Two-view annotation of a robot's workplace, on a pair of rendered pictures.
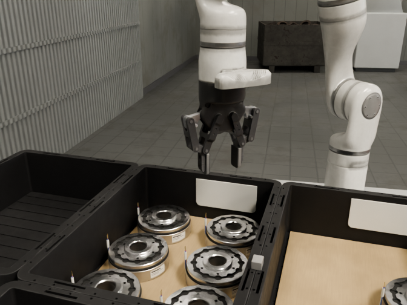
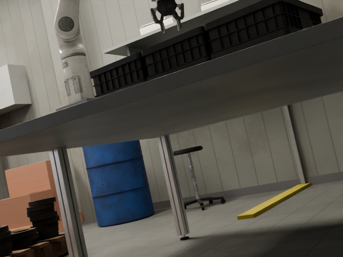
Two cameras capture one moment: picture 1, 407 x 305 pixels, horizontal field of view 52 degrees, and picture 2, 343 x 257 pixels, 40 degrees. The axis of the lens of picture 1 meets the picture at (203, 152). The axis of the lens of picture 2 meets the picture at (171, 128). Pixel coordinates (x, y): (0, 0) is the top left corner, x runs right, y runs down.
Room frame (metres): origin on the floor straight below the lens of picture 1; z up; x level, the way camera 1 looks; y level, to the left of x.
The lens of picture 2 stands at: (2.43, 0.52, 0.48)
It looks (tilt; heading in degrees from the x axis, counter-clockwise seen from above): 4 degrees up; 200
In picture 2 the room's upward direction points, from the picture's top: 12 degrees counter-clockwise
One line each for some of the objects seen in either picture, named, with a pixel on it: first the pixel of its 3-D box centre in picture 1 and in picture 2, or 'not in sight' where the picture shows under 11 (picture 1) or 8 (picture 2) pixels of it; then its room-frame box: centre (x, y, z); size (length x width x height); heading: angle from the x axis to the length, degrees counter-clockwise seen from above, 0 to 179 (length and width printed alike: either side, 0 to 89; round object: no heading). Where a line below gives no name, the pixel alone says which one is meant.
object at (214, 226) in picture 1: (233, 229); not in sight; (0.68, -0.06, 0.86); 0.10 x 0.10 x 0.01
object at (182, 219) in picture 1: (163, 218); not in sight; (0.72, 0.08, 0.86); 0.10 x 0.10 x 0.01
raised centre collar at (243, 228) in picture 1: (233, 227); not in sight; (0.68, -0.06, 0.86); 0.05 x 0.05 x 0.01
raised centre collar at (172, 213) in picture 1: (163, 215); not in sight; (0.72, 0.08, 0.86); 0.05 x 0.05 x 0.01
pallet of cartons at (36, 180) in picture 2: not in sight; (9, 204); (-2.05, -3.22, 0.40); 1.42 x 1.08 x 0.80; 79
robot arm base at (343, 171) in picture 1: (344, 182); (78, 81); (0.91, -0.34, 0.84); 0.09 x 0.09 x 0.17; 82
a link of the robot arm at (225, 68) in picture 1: (228, 61); not in sight; (0.64, -0.04, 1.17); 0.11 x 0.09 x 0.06; 28
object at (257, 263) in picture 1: (257, 262); not in sight; (0.47, -0.07, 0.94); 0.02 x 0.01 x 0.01; 163
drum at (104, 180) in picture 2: not in sight; (117, 175); (-2.00, -1.77, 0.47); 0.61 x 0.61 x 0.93
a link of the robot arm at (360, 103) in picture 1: (353, 118); (69, 39); (0.91, -0.34, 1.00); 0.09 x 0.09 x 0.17; 28
